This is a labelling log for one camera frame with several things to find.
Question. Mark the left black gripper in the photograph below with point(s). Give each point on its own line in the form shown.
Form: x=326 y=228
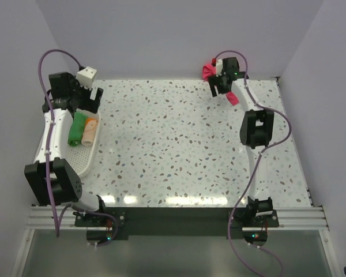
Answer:
x=90 y=105

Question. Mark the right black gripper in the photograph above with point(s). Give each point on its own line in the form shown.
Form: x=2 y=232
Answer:
x=213 y=81

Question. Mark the pink towel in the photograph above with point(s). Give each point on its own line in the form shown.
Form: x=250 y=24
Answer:
x=209 y=70

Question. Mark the green towel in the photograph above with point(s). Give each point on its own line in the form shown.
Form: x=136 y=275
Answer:
x=77 y=129

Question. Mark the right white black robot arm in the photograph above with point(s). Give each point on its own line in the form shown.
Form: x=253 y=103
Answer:
x=255 y=131

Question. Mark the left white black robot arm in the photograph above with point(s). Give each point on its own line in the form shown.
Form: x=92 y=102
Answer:
x=55 y=174

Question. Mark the rolled orange white towel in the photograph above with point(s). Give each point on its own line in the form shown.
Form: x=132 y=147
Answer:
x=89 y=133

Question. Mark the white plastic basket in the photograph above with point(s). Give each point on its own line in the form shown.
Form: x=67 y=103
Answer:
x=81 y=157

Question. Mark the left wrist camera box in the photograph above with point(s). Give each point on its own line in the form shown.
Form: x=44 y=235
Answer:
x=86 y=77

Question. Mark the aluminium frame rail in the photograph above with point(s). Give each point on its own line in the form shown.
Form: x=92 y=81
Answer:
x=290 y=218

